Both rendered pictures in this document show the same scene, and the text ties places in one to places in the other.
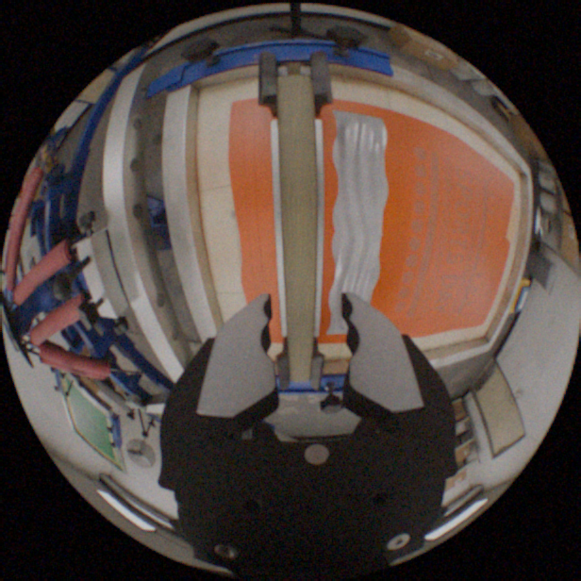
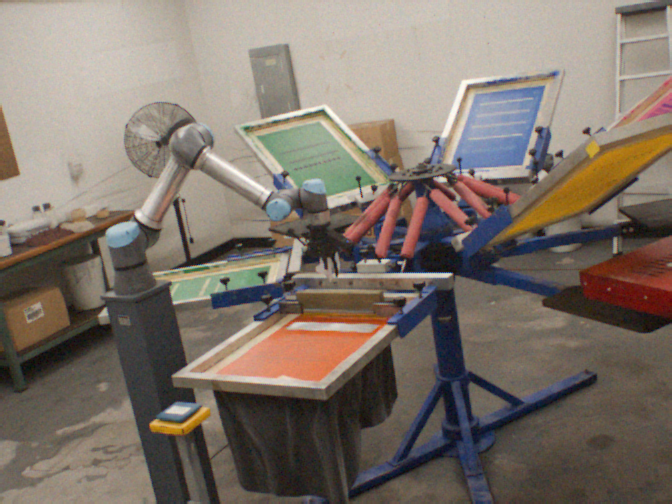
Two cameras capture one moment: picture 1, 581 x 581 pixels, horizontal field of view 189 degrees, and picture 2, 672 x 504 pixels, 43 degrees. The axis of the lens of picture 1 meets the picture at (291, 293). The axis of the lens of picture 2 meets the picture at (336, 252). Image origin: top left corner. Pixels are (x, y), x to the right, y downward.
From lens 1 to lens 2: 2.98 m
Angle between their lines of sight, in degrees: 59
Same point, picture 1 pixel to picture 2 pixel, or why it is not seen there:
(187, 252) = not seen: hidden behind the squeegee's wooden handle
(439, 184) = (336, 342)
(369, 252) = (323, 326)
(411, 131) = (362, 337)
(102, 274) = (371, 265)
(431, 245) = (310, 341)
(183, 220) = not seen: hidden behind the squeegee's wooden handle
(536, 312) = not seen: outside the picture
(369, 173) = (351, 327)
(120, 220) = (381, 276)
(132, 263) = (366, 276)
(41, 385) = (432, 36)
